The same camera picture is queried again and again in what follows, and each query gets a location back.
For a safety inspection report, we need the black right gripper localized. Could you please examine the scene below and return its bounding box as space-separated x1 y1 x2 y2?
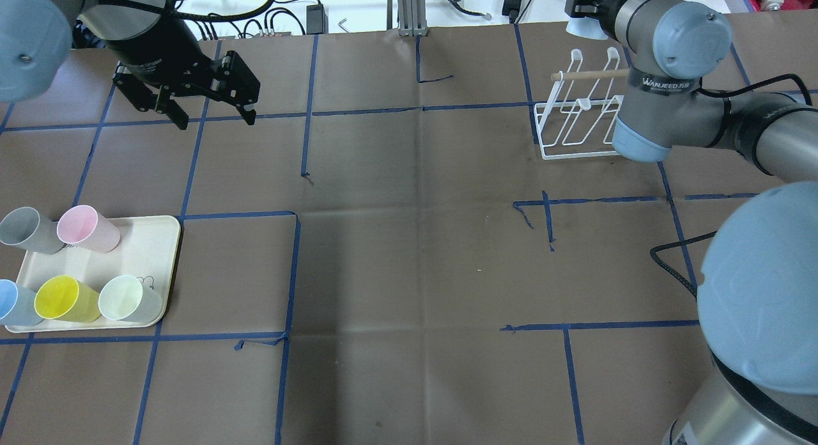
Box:
564 0 616 20

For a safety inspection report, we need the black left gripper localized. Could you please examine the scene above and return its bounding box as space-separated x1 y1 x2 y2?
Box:
112 40 261 130

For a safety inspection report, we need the light blue ikea cup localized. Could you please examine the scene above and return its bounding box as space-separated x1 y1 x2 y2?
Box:
1 279 44 326
566 17 608 40

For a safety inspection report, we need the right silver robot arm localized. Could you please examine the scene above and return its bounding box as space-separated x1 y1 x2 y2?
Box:
565 0 816 444

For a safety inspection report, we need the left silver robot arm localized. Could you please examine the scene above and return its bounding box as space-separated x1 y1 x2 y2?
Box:
1 0 263 130

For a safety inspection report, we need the pink ikea cup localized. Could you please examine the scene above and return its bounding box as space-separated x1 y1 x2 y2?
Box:
56 205 121 253

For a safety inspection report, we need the cream white ikea cup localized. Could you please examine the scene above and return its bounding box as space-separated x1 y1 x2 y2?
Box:
98 275 164 324

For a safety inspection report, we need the grey ikea cup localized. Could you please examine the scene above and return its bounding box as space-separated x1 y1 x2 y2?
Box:
1 207 65 254

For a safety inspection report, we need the yellow ikea cup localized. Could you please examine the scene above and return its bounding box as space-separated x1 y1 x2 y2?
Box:
33 275 100 323

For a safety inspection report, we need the black power adapter brick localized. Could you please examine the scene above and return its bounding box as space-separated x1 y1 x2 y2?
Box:
305 3 329 35

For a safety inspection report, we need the cream plastic tray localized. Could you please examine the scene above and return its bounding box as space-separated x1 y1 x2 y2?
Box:
6 215 181 334

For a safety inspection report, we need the white wire cup rack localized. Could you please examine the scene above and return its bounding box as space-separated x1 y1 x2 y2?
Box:
534 47 628 160

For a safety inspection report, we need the aluminium frame post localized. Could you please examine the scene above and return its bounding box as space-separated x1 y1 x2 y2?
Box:
397 0 428 36

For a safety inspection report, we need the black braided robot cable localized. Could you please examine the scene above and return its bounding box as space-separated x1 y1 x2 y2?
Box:
650 231 718 299

